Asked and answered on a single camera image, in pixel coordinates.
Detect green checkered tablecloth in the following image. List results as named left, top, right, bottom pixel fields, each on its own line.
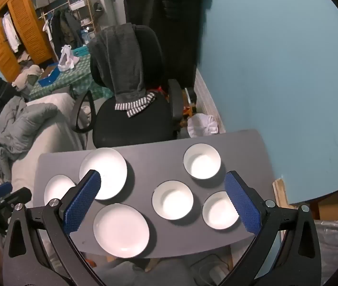
left=27, top=52, right=114, bottom=100

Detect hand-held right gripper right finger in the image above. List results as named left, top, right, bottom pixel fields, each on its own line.
left=219, top=171, right=321, bottom=286

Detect black office chair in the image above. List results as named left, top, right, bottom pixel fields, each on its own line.
left=72, top=24, right=184, bottom=149

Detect blue flat box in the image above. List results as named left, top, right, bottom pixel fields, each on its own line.
left=38, top=66, right=61, bottom=87

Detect grey jacket on bed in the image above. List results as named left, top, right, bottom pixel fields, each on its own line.
left=0, top=95, right=59, bottom=155

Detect beige clothes pile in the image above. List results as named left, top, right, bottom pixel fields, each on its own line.
left=12, top=64, right=44, bottom=90

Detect cardboard box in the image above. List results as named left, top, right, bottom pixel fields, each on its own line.
left=310, top=197, right=338, bottom=221

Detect wooden board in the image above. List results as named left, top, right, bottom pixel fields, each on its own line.
left=272, top=178, right=290, bottom=212

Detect clothes rack with dark jackets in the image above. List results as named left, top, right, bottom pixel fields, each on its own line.
left=33, top=0, right=83, bottom=56

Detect grey plastic sheet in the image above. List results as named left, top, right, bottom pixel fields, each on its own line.
left=313, top=219, right=338, bottom=277

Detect wooden louvred wardrobe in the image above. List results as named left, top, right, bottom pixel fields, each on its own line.
left=0, top=0, right=55, bottom=82

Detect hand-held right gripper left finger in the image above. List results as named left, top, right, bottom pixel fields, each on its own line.
left=2, top=169, right=104, bottom=286

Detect grey hoodie with striped cuffs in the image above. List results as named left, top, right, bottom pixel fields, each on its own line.
left=87, top=23, right=156, bottom=118

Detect light grey mattress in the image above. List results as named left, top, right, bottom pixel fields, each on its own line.
left=10, top=92, right=93, bottom=203

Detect grey door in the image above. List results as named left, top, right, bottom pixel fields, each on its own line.
left=99, top=0, right=126, bottom=29

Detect blue plastic crate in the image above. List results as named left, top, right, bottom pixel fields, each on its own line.
left=71, top=46, right=93, bottom=58

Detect white shirt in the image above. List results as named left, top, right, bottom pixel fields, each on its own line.
left=1, top=12, right=22, bottom=52

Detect bin with white plastic bag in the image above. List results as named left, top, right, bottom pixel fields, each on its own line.
left=187, top=113, right=219, bottom=138

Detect white bowl with dark rim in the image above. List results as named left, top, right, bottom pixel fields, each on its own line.
left=152, top=180, right=194, bottom=221
left=183, top=143, right=221, bottom=180
left=202, top=191, right=241, bottom=230

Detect white plastic bag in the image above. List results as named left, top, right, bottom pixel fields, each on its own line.
left=57, top=45, right=80, bottom=72

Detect white plate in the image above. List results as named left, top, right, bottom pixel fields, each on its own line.
left=93, top=203, right=151, bottom=258
left=44, top=174, right=77, bottom=206
left=79, top=147, right=128, bottom=201

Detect black hanging garments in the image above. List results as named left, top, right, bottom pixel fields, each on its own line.
left=111, top=0, right=212, bottom=88

